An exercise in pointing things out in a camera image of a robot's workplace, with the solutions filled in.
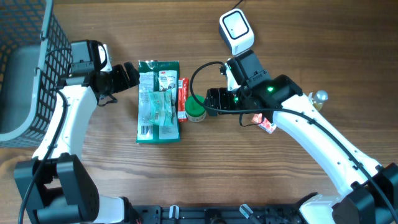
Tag red patterned small carton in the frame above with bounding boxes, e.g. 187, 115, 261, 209
251, 114, 277, 134

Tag yellow dish soap bottle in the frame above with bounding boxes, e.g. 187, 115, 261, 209
308, 90, 328, 111

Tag green sponge package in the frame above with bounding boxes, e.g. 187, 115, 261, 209
136, 61, 180, 144

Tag green lidded jar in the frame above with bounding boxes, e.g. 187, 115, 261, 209
185, 96, 206, 122

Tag red stick packet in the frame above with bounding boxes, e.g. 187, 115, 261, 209
177, 78, 189, 123

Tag teal wipes packet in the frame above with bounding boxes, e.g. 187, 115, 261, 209
148, 90, 174, 126

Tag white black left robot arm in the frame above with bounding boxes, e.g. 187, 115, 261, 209
14, 40, 142, 223

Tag white barcode scanner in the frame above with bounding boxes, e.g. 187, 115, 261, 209
219, 9, 254, 56

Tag dark grey mesh basket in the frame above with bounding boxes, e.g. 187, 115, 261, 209
1, 0, 72, 147

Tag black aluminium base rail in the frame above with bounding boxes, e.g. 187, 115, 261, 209
124, 204, 306, 224

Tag black left camera cable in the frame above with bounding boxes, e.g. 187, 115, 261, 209
17, 46, 74, 224

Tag black camera cable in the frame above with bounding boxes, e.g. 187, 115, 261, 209
189, 61, 398, 218
17, 46, 74, 224

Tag black right camera cable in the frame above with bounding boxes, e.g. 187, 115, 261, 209
189, 61, 398, 218

